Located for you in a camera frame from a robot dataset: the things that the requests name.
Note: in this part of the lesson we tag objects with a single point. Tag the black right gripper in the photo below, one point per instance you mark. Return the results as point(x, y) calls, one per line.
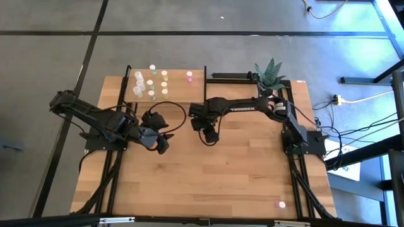
point(205, 116)

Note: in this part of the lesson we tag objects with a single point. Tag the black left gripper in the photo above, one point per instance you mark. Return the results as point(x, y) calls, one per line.
point(154, 119)

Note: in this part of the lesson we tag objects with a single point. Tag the white round bottle cap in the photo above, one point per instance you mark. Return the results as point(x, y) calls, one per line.
point(163, 84)

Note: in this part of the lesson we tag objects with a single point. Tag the large translucent white bottle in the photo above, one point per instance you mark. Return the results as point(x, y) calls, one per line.
point(138, 75)

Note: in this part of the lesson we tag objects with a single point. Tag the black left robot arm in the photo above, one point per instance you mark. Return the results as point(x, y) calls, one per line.
point(88, 113)

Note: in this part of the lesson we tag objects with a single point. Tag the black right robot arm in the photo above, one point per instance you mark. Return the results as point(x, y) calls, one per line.
point(246, 108)

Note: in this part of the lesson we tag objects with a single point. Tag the wooden shelf with black legs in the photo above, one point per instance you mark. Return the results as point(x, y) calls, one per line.
point(180, 91)

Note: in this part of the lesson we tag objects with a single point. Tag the green succulent in white pot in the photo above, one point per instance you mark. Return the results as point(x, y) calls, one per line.
point(269, 75)

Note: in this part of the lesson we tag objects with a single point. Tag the power strip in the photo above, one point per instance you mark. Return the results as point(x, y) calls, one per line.
point(337, 99)

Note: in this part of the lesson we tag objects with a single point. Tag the white paper sheet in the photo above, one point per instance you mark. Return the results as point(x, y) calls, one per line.
point(347, 171)

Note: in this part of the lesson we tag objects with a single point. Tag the grey floor object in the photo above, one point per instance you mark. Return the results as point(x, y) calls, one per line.
point(11, 146)

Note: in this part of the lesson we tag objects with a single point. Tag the black desk leg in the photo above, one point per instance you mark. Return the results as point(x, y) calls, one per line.
point(360, 80)

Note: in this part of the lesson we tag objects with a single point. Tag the dark desk panel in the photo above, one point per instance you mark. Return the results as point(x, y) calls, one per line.
point(398, 110)
point(397, 189)

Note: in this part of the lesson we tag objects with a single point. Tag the short black frame bar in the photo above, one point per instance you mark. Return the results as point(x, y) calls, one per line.
point(230, 81)

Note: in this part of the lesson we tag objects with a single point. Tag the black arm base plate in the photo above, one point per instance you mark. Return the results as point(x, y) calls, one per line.
point(94, 145)
point(317, 146)

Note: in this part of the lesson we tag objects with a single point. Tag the black aluminium frame rails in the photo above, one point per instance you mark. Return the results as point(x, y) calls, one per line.
point(112, 189)
point(293, 186)

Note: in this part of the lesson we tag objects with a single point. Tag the long black frame bar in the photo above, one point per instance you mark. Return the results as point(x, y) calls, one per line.
point(170, 219)

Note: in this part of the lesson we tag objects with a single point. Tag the silver metal bracket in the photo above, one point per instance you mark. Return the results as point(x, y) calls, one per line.
point(292, 223)
point(116, 220)

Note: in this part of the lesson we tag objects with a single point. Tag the black diagonal desk frame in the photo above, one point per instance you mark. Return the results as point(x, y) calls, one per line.
point(363, 154)

